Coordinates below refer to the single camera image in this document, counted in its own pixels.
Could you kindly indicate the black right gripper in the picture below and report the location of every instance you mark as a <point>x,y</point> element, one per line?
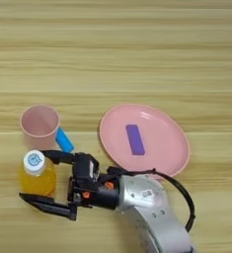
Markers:
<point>99,196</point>

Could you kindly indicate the orange juice bottle white cap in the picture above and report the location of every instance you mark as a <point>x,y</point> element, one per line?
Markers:
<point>38,179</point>

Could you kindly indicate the purple block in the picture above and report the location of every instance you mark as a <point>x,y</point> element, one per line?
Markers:
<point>135,140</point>

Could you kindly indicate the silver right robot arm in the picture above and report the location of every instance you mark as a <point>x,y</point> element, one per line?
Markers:
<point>157,214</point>

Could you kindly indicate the small black box white label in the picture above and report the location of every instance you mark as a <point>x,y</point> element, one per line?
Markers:
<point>85,171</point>

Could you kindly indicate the blue block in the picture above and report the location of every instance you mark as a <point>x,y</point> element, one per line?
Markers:
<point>64,140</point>

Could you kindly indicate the pink plastic cup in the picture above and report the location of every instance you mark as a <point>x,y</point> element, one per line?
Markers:
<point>40,126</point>

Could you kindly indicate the pink plastic plate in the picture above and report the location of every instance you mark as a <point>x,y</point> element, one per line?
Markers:
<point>163,141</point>

